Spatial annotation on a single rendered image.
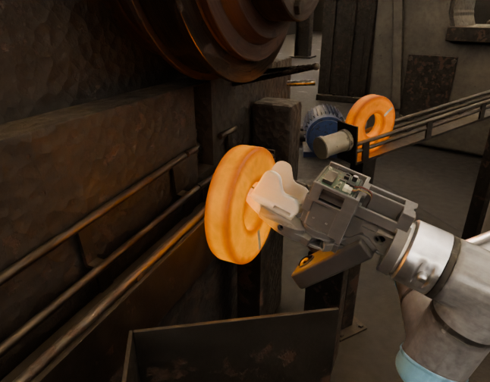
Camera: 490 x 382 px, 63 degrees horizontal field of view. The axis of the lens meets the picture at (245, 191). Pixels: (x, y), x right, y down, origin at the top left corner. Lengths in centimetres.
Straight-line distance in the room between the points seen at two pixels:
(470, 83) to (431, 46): 38
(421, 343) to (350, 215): 18
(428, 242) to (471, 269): 5
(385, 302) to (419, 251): 117
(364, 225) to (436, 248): 8
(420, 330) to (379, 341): 93
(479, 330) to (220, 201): 31
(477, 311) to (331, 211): 18
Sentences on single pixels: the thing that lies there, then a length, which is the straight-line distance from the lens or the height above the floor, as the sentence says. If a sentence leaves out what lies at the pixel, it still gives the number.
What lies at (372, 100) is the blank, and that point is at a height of 78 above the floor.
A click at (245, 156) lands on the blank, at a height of 83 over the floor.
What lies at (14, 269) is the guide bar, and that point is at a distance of 50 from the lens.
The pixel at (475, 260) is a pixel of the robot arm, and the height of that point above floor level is 76.
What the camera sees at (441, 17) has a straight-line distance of 330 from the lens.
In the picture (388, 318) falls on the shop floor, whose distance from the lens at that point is 156.
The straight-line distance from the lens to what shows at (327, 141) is 104.
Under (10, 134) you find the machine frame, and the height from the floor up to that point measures 87.
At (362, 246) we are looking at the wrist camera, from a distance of 47.
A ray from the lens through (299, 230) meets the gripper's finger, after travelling 47.
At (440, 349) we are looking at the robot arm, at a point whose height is 65.
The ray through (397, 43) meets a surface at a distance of 337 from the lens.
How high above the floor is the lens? 99
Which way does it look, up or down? 25 degrees down
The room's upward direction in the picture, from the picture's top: straight up
